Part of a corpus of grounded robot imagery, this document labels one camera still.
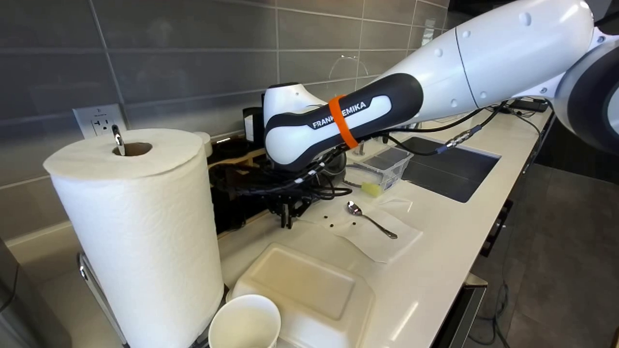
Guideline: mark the wooden organizer rack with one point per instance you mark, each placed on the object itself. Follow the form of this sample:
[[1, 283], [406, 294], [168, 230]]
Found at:
[[237, 172]]

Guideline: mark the dark kitchen sink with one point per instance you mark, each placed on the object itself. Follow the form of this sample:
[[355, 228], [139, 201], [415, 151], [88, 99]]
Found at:
[[458, 172]]

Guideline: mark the black and white mug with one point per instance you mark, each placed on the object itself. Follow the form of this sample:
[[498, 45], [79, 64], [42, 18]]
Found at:
[[255, 124]]

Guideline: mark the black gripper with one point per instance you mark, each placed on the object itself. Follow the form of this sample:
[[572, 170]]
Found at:
[[293, 198]]

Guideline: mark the white paper napkin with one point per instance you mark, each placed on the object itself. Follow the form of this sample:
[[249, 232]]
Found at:
[[373, 242]]

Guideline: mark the white paper towel roll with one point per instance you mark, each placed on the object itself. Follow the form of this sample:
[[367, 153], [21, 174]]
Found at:
[[146, 244]]

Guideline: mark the metal paper towel holder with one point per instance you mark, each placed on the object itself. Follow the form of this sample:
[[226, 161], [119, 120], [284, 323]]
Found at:
[[117, 140]]

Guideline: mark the white paper cup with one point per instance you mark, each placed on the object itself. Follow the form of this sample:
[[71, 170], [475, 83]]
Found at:
[[247, 321]]

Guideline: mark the white wall outlet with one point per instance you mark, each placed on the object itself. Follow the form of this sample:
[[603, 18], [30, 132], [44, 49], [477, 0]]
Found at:
[[100, 120]]

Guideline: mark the clear plastic container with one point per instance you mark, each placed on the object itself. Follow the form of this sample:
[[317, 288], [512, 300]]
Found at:
[[377, 172]]

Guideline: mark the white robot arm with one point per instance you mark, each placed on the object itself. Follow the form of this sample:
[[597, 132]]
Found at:
[[549, 49]]

